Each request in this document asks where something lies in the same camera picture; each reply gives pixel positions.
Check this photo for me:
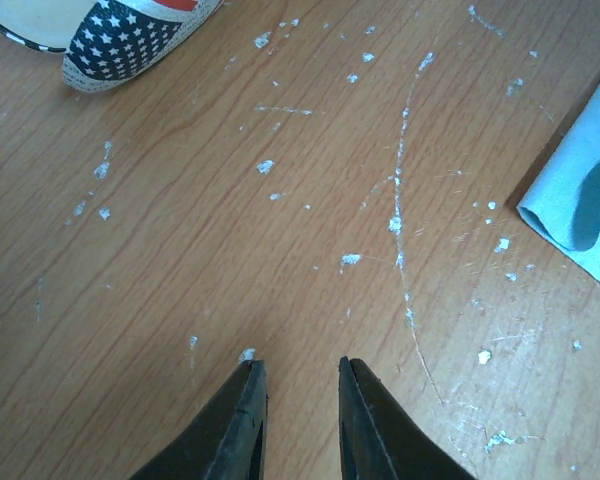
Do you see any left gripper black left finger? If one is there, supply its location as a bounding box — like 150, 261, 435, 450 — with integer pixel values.
132, 360, 268, 479

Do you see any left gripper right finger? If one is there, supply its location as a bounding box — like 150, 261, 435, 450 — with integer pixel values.
338, 357, 473, 479

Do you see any blue cleaning cloth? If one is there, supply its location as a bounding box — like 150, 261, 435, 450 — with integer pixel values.
517, 83, 600, 282

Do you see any flag pattern glasses case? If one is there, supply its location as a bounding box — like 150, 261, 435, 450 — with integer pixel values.
0, 0, 222, 93

